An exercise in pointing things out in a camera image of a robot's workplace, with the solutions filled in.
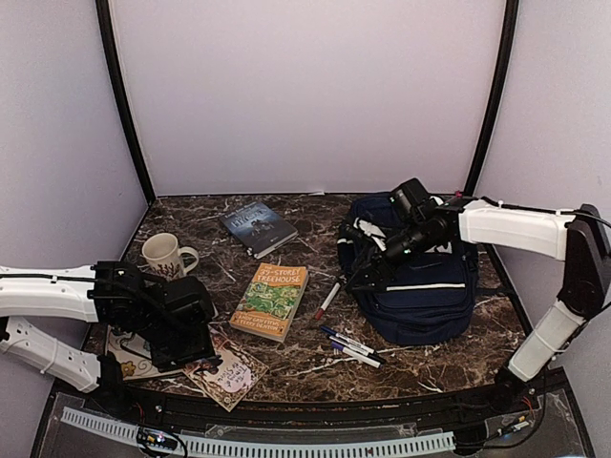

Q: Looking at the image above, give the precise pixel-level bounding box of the white slotted cable duct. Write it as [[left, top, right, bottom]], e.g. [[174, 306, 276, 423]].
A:
[[60, 407, 455, 457]]

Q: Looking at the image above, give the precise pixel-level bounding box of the black capped white marker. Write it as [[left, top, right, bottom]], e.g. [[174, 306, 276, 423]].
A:
[[331, 342, 382, 368]]

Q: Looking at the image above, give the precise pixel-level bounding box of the navy blue backpack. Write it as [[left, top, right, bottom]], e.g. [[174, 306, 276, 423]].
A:
[[337, 192, 479, 345]]

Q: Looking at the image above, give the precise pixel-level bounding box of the red capped white marker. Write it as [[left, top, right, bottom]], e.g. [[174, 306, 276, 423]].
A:
[[314, 281, 342, 321]]

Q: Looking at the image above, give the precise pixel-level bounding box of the blue capped white marker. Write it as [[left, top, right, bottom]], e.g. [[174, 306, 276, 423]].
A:
[[319, 325, 361, 345]]

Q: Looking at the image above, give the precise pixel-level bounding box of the dark blue hardcover book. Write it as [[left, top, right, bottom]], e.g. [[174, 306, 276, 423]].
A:
[[220, 201, 298, 260]]

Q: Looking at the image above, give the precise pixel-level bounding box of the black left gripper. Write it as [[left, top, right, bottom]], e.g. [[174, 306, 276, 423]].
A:
[[137, 318, 216, 374]]

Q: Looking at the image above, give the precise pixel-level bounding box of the orange treehouse paperback book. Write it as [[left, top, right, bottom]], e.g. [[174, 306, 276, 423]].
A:
[[229, 263, 309, 343]]

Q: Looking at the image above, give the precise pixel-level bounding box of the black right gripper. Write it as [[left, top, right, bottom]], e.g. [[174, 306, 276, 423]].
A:
[[346, 219, 439, 294]]

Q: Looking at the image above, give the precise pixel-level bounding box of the pink floral paperback book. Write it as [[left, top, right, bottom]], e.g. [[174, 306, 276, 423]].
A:
[[183, 327, 269, 412]]

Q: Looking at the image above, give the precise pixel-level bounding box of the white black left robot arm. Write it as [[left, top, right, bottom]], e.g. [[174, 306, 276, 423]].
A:
[[1, 261, 216, 416]]

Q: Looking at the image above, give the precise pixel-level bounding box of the cream floral mug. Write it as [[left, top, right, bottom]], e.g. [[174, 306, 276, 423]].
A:
[[141, 233, 200, 281]]

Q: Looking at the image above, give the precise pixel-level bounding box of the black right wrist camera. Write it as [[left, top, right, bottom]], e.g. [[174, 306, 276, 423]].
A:
[[389, 177, 438, 224]]

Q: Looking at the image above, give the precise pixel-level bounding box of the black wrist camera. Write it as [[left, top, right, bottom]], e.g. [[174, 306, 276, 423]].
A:
[[389, 177, 438, 224], [162, 276, 217, 325]]

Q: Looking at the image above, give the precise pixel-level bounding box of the purple capped white marker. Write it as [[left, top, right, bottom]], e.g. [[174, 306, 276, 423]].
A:
[[329, 336, 375, 356]]

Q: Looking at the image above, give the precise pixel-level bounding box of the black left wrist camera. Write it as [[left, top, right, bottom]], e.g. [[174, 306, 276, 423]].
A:
[[162, 276, 217, 325]]

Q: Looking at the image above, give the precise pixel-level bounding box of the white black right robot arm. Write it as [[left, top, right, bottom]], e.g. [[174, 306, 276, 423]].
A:
[[337, 191, 610, 414]]

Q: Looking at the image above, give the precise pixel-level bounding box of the black front rail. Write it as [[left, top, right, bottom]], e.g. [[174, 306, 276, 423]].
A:
[[68, 362, 566, 430]]

